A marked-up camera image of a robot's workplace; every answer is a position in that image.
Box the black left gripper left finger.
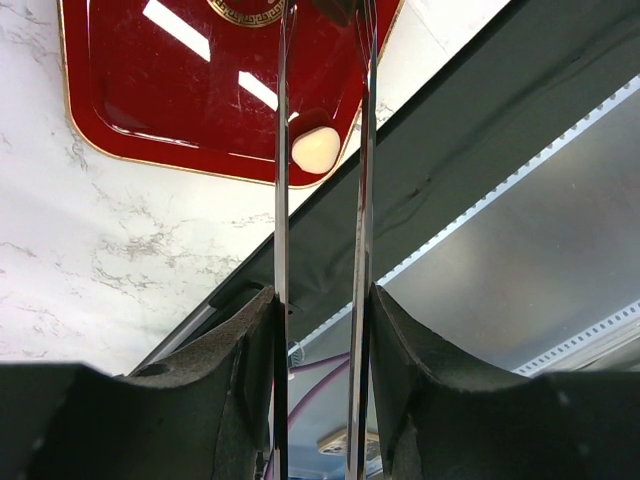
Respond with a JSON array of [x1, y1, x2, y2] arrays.
[[1, 287, 275, 479]]

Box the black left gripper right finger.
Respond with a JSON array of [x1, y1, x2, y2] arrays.
[[369, 287, 639, 479]]

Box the white rounded chocolate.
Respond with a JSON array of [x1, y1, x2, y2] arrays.
[[291, 126, 341, 175]]

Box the metal tongs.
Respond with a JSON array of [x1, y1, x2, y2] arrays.
[[271, 1, 378, 479]]

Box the dark heart chocolate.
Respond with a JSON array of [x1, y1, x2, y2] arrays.
[[312, 0, 358, 27]]

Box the red rectangular tray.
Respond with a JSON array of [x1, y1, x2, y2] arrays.
[[56, 0, 406, 190]]

